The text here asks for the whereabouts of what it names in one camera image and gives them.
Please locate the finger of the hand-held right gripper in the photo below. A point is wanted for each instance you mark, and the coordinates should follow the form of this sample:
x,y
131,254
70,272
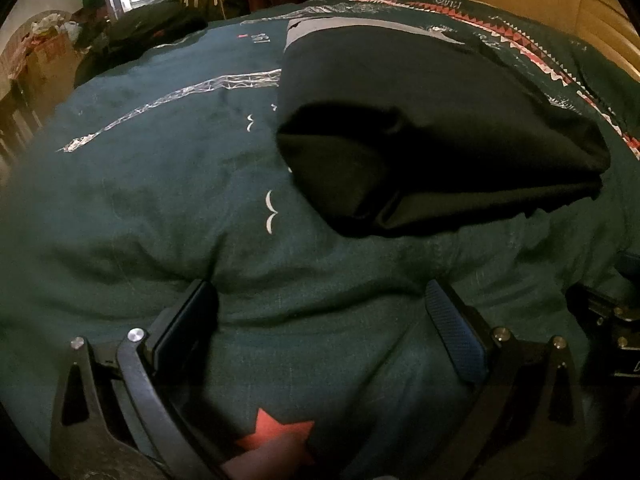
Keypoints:
x,y
592,302

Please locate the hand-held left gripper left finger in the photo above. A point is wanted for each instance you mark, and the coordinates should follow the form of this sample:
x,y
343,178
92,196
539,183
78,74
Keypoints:
x,y
185,320

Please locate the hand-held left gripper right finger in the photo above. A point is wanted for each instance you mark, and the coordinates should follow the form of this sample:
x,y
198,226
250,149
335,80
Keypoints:
x,y
457,335

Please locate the black coat with grey lining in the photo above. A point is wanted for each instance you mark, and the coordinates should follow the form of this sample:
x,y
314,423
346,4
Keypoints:
x,y
425,110

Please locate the green printed blanket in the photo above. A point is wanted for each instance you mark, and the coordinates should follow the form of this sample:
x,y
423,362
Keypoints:
x,y
150,210

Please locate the dark wooden side table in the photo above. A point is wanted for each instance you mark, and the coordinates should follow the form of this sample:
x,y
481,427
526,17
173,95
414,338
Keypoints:
x,y
17,120

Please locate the black backpack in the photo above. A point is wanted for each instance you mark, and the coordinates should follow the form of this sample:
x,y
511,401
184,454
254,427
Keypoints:
x,y
145,30

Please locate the wooden headboard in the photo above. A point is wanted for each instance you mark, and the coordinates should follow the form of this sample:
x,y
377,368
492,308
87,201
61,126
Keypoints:
x,y
540,0

